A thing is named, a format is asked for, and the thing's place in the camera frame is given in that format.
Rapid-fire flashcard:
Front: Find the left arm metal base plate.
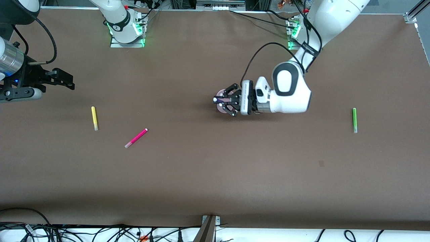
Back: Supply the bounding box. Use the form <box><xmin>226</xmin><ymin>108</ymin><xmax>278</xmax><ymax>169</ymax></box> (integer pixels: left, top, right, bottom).
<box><xmin>286</xmin><ymin>17</ymin><xmax>304</xmax><ymax>50</ymax></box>

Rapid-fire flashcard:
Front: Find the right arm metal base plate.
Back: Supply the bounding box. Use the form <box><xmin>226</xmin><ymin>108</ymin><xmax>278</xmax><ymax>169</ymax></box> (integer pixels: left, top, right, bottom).
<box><xmin>110</xmin><ymin>13</ymin><xmax>146</xmax><ymax>48</ymax></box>

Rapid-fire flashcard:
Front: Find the aluminium frame rail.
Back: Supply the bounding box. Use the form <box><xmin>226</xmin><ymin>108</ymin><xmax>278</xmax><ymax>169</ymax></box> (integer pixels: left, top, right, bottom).
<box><xmin>196</xmin><ymin>0</ymin><xmax>246</xmax><ymax>11</ymax></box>

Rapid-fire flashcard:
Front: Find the pink pen holder cup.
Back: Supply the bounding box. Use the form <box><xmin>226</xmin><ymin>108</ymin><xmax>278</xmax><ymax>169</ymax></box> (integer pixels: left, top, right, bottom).
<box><xmin>217</xmin><ymin>89</ymin><xmax>235</xmax><ymax>114</ymax></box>

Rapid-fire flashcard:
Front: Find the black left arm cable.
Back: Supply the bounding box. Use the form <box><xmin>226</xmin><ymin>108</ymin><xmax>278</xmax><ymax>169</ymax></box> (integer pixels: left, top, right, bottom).
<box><xmin>241</xmin><ymin>0</ymin><xmax>323</xmax><ymax>84</ymax></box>

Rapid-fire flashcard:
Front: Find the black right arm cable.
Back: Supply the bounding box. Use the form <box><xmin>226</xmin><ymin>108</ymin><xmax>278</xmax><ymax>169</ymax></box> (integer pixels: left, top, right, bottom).
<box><xmin>13</xmin><ymin>13</ymin><xmax>57</xmax><ymax>65</ymax></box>

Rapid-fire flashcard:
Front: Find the long black table cable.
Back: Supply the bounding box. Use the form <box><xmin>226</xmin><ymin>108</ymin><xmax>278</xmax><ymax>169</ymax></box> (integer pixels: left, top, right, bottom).
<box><xmin>229</xmin><ymin>9</ymin><xmax>297</xmax><ymax>30</ymax></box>

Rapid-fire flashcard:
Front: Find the pink highlighter pen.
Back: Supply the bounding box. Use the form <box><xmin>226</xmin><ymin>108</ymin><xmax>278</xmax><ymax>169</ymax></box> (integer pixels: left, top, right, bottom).
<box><xmin>124</xmin><ymin>128</ymin><xmax>148</xmax><ymax>149</ymax></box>

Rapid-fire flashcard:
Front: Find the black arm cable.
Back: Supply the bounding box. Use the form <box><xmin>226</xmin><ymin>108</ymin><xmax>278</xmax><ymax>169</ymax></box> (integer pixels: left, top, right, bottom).
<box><xmin>13</xmin><ymin>13</ymin><xmax>57</xmax><ymax>65</ymax></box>
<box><xmin>241</xmin><ymin>0</ymin><xmax>323</xmax><ymax>84</ymax></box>

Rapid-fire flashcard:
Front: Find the aluminium corner bracket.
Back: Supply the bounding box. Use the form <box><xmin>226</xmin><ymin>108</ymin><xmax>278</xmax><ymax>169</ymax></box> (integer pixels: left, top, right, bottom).
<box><xmin>403</xmin><ymin>0</ymin><xmax>430</xmax><ymax>25</ymax></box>

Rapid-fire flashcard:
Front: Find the black floor cable bundle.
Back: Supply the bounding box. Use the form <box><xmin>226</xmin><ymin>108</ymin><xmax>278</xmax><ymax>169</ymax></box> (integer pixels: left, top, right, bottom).
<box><xmin>0</xmin><ymin>223</ymin><xmax>188</xmax><ymax>242</ymax></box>

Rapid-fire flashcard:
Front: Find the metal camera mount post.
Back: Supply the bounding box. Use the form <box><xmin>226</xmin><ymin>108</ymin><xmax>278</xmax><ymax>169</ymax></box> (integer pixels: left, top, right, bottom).
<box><xmin>193</xmin><ymin>215</ymin><xmax>221</xmax><ymax>242</ymax></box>

